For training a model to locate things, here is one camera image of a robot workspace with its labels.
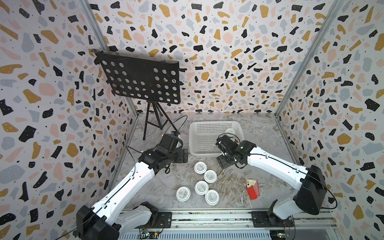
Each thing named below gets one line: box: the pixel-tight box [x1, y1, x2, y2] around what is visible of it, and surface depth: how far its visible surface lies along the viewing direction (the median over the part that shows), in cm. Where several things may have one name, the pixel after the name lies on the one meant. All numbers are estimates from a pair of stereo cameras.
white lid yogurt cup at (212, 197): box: [205, 189, 220, 205], surface depth 76 cm
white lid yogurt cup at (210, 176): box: [203, 169, 218, 184], surface depth 83 cm
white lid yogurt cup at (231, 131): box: [225, 128, 236, 138], surface depth 104 cm
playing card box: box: [245, 178, 260, 196], surface depth 86 cm
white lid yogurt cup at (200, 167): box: [194, 161, 207, 174], surface depth 87 cm
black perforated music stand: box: [91, 49, 181, 141], surface depth 77 cm
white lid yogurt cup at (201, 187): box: [194, 180, 209, 196], surface depth 80 cm
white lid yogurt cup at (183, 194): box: [176, 186, 191, 202], surface depth 78 cm
